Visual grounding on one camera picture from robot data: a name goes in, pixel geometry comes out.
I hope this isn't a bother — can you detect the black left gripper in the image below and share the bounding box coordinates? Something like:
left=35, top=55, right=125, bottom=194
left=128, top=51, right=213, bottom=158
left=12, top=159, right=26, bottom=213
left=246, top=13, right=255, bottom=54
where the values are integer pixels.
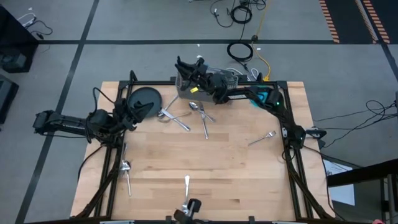
left=112, top=98, right=155, bottom=131

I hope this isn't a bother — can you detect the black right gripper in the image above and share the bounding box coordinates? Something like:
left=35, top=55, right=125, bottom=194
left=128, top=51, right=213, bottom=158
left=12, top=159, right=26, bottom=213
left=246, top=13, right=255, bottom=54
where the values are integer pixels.
left=175, top=56, right=233, bottom=105

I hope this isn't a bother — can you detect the grey plastic cutlery basket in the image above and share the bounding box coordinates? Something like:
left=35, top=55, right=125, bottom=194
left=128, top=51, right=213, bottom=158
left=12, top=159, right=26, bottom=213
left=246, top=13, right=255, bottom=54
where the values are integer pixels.
left=175, top=67, right=239, bottom=106

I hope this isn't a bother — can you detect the silver knife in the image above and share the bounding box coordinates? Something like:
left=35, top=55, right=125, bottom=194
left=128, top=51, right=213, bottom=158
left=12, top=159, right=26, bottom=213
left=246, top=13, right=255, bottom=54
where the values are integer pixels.
left=198, top=101, right=210, bottom=140
left=160, top=108, right=190, bottom=132

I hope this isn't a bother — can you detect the black round plate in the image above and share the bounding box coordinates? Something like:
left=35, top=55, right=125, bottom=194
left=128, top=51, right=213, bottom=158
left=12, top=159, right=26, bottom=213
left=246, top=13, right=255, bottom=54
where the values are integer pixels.
left=127, top=86, right=162, bottom=119

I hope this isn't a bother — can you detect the small black object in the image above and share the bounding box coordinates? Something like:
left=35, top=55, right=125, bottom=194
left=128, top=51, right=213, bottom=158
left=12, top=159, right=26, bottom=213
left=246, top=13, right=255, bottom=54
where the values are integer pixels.
left=173, top=198, right=203, bottom=224

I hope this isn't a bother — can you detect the black box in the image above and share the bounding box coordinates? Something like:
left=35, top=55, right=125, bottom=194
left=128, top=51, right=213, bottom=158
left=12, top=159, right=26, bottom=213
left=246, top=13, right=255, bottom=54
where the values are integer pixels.
left=0, top=74, right=19, bottom=124

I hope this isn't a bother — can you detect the orange striped tape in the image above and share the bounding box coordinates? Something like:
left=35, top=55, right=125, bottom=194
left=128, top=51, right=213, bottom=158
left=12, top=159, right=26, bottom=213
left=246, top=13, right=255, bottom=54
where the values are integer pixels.
left=318, top=0, right=340, bottom=44
left=354, top=0, right=391, bottom=44

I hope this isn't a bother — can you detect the black cabinet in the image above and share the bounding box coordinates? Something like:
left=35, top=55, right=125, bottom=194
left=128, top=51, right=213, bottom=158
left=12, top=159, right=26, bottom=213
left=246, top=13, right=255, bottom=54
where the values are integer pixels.
left=0, top=6, right=40, bottom=74

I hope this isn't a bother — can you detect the black floor mat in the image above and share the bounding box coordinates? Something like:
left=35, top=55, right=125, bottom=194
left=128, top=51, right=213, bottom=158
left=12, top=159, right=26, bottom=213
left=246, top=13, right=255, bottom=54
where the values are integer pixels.
left=323, top=0, right=398, bottom=44

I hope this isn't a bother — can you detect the white paper sheet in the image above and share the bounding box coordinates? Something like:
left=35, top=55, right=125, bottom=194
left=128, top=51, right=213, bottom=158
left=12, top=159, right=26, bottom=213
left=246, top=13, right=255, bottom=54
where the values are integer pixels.
left=323, top=159, right=356, bottom=207

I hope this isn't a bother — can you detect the black desk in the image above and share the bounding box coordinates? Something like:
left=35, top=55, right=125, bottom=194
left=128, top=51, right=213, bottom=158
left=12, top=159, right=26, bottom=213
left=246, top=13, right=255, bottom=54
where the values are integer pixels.
left=326, top=157, right=398, bottom=224

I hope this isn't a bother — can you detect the large coiled black cable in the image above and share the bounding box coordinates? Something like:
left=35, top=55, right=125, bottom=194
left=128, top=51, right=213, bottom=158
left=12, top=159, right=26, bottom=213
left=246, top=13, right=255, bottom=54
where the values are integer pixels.
left=226, top=42, right=254, bottom=62

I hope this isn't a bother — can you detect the black cable white plug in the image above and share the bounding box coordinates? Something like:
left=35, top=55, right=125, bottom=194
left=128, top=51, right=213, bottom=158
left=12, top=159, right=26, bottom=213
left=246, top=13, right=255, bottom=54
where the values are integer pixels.
left=210, top=0, right=234, bottom=29

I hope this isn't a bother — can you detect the small coiled black cable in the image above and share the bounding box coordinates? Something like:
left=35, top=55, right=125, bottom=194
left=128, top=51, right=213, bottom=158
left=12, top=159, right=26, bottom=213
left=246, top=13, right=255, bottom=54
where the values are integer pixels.
left=229, top=5, right=252, bottom=24

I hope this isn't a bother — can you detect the yellow cable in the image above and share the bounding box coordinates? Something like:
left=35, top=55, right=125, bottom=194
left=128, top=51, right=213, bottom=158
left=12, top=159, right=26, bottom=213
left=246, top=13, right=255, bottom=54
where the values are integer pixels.
left=251, top=0, right=272, bottom=82

